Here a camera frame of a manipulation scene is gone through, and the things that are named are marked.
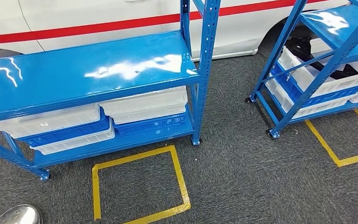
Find blue wheeled rack with bins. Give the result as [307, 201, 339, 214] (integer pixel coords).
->
[245, 0, 358, 139]

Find chrome stanchion post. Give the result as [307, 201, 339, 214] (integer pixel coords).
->
[0, 204, 43, 224]

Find yellow floor tape square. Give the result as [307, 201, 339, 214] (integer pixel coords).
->
[305, 109, 358, 168]
[92, 145, 191, 224]

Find white car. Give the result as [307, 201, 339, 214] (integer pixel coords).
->
[0, 0, 350, 61]

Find red barrier tape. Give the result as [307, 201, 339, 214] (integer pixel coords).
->
[0, 0, 329, 46]

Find blue plastic bin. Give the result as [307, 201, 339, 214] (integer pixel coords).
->
[18, 108, 111, 148]
[270, 62, 358, 108]
[113, 112, 188, 137]

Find black parts in bin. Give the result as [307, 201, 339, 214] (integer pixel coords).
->
[285, 36, 358, 80]

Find white bin with black parts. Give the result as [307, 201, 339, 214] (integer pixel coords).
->
[277, 38, 358, 98]

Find blue metal shelf rack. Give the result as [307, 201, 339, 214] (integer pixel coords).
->
[0, 0, 221, 181]

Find large clear plastic bin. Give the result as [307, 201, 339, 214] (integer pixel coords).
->
[0, 103, 101, 139]

